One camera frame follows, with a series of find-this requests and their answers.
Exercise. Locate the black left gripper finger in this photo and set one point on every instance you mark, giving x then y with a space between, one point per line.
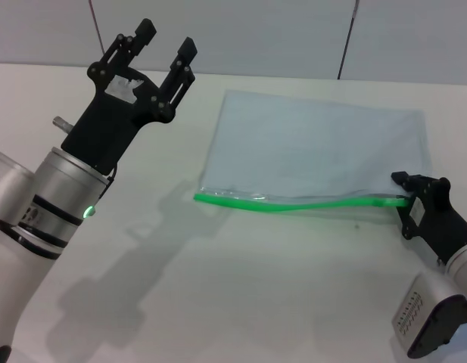
180 73
113 49

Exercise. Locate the clear document bag green zipper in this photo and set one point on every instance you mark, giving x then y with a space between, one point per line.
312 143

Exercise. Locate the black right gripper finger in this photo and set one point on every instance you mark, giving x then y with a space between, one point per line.
407 227
411 183

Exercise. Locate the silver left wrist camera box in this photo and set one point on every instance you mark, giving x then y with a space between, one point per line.
8 181

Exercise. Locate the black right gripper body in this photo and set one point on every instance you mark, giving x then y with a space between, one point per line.
441 223

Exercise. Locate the green zipper slider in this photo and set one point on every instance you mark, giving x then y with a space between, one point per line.
380 202

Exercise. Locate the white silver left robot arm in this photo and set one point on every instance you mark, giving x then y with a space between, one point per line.
47 196

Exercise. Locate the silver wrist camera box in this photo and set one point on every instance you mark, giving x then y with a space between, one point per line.
418 302
8 181

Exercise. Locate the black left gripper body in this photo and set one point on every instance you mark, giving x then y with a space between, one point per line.
106 123

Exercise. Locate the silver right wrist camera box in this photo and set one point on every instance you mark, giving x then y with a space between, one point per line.
418 302

